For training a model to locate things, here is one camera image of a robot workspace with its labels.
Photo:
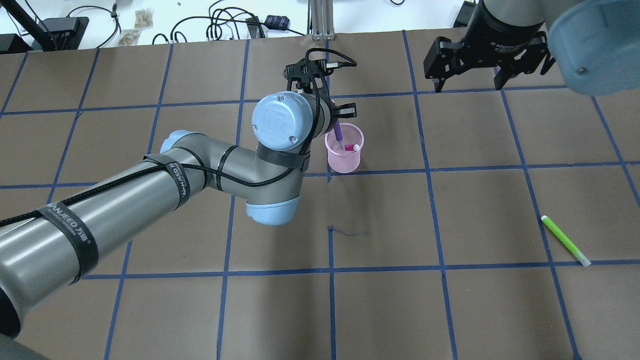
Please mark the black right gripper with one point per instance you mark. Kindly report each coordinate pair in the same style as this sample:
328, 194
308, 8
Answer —
500, 40

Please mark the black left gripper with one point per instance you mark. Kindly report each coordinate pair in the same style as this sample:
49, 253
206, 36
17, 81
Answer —
333, 111

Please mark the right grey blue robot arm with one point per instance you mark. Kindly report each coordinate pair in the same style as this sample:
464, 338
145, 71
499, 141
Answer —
594, 43

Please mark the pink mesh pen cup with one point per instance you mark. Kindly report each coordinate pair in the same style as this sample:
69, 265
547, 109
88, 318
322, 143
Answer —
339, 160

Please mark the black power adapter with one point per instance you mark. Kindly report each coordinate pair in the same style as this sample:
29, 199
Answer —
465, 14

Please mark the aluminium frame post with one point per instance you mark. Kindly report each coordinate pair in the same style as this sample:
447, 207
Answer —
321, 20

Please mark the green highlighter pen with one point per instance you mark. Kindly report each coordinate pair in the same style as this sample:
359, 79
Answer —
565, 241

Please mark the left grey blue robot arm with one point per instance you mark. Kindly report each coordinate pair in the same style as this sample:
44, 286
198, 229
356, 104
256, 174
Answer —
56, 245

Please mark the purple highlighter pen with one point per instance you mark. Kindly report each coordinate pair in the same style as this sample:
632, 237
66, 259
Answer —
338, 135

